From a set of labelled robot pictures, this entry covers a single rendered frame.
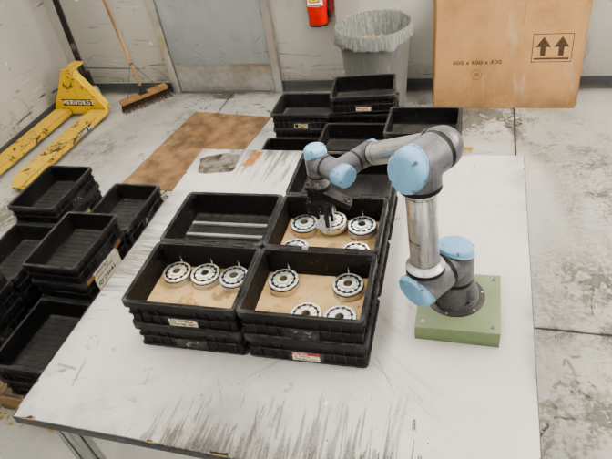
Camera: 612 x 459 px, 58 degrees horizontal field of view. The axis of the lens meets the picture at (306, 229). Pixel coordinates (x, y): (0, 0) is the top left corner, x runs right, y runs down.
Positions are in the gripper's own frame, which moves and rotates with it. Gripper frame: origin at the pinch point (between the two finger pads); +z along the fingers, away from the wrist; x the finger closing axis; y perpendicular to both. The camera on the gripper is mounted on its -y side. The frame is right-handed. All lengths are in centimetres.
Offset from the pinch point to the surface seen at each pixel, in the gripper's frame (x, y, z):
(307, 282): 24.7, 4.2, 3.3
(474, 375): 46, -51, 15
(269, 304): 35.7, 14.7, 3.0
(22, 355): 32, 147, 60
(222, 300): 35.8, 31.2, 3.1
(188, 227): -1, 59, 4
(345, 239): 1.4, -5.0, 3.9
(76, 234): -29, 145, 40
